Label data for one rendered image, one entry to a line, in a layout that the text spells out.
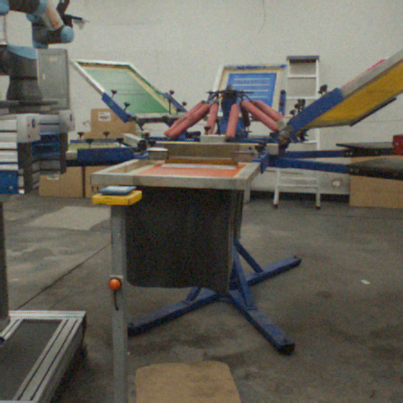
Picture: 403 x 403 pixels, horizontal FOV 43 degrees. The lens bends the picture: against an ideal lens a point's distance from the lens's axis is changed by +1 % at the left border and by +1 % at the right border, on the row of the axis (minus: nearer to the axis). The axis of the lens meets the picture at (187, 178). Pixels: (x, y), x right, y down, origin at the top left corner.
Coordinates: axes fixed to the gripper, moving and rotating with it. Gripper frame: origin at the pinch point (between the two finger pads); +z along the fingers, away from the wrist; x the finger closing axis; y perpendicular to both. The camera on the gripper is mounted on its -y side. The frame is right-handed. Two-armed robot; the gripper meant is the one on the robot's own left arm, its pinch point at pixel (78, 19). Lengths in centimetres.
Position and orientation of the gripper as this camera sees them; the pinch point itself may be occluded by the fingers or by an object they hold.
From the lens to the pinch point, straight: 289.8
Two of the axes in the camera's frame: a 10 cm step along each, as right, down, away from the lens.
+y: -1.2, 9.7, 2.1
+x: 8.9, 2.0, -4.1
